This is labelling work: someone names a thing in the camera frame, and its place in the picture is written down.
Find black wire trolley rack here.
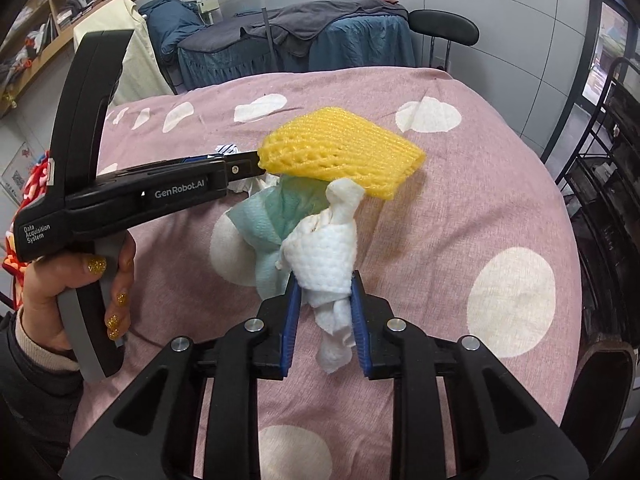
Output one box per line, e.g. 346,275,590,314
556,58,639,349

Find dark brown trash bin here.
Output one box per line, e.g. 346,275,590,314
560,340,636,472

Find yellow foam fruit net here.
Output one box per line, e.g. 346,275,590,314
257,107,426,200

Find white tissue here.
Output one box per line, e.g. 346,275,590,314
280,178,364,374

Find wooden wall shelf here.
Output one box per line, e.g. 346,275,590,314
1,0,111,114

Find left hand gold nails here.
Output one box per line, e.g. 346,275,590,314
22,235,136,352

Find green crumpled paper towel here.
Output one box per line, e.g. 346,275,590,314
227,174,329,299

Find pink polka dot bedspread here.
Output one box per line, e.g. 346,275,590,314
70,68,580,453

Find grey blanket on bed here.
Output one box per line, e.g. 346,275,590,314
239,0,409,58

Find black padded stool chair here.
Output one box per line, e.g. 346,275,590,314
408,9,480,72

